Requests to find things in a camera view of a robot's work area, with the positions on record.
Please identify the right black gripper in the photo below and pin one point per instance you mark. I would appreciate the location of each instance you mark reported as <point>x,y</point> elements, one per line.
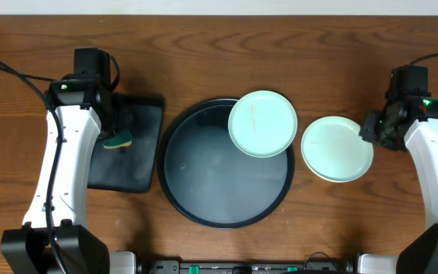
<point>368,131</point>

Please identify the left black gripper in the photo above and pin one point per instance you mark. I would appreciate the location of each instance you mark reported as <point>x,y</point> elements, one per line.
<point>116,124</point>

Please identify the green and yellow sponge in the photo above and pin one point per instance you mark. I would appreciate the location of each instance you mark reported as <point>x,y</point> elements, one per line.
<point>122,138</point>

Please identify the mint green plate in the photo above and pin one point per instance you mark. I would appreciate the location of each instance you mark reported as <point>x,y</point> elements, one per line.
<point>333,150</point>
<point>262,124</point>

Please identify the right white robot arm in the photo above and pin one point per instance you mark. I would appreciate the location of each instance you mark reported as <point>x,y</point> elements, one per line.
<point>421,140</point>

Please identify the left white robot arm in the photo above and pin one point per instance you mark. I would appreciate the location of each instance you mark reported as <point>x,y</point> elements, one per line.
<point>54,237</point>

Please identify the black rectangular tray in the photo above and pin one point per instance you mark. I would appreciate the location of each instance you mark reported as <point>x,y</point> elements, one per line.
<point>129,168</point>

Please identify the black round serving tray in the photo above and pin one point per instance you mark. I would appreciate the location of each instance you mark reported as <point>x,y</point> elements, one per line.
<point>209,180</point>

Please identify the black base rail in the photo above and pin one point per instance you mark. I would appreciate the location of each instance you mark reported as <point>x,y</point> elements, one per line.
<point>317,262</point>

